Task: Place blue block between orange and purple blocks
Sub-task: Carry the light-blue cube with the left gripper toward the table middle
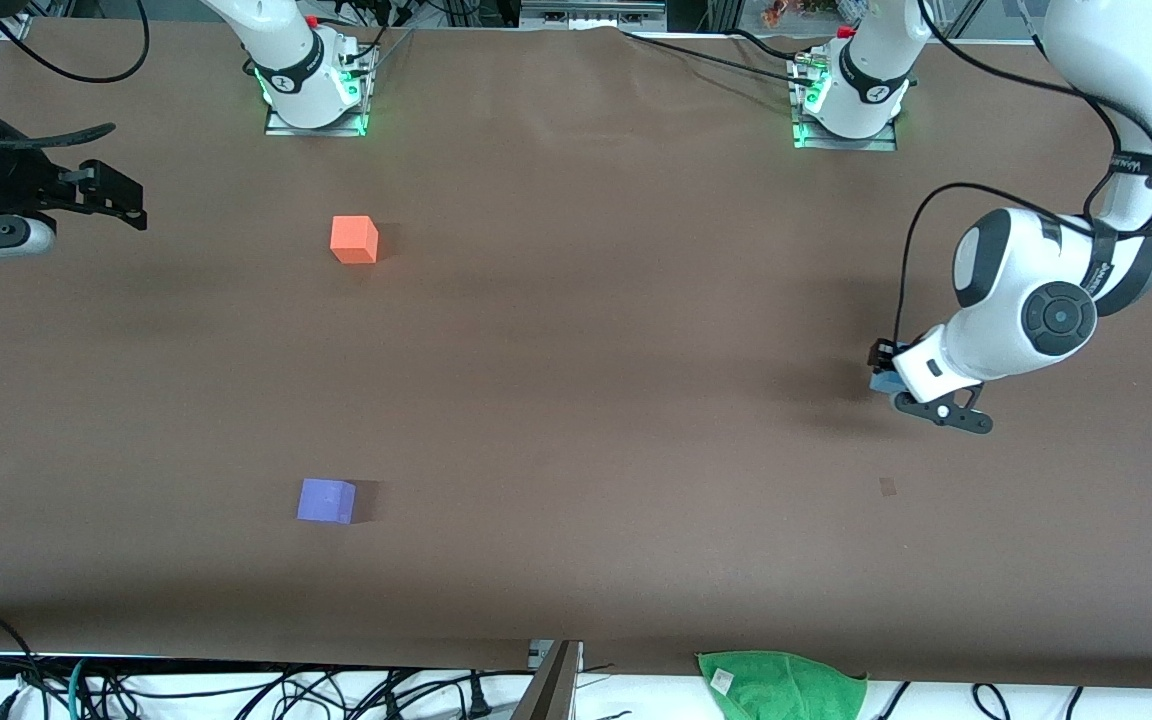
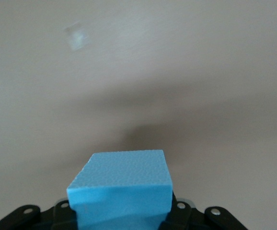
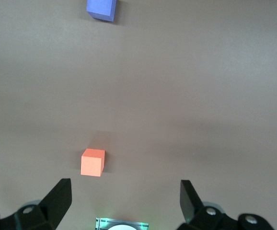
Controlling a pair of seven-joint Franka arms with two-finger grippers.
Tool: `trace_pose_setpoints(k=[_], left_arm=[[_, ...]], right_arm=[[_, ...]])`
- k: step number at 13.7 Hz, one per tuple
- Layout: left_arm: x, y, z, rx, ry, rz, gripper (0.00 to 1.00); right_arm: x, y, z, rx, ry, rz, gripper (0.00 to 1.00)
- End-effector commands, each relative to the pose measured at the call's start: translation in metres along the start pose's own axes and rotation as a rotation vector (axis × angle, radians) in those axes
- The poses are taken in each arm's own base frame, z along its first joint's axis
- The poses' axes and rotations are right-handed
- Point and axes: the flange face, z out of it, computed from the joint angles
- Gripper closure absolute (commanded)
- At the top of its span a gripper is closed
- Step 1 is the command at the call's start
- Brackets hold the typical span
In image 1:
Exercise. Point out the blue block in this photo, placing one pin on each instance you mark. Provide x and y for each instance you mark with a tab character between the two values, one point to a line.
886	381

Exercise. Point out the aluminium frame profile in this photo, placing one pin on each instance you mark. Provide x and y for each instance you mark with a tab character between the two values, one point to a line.
591	14

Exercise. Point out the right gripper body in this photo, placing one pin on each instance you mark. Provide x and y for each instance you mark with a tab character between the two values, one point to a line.
14	187

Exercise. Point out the orange block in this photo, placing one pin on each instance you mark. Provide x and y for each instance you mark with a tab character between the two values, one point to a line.
353	240

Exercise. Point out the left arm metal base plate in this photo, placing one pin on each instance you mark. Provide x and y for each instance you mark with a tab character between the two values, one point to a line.
846	144

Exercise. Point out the purple block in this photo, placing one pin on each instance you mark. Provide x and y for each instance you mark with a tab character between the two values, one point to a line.
326	501

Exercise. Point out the brown table mat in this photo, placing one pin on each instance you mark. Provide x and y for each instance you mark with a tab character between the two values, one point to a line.
576	400

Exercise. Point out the green cloth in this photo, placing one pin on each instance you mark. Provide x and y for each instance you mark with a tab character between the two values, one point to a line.
786	688

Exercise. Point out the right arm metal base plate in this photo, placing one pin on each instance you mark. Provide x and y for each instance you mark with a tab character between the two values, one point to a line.
316	128

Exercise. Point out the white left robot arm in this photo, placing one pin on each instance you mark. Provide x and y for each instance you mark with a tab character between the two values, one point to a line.
1016	290

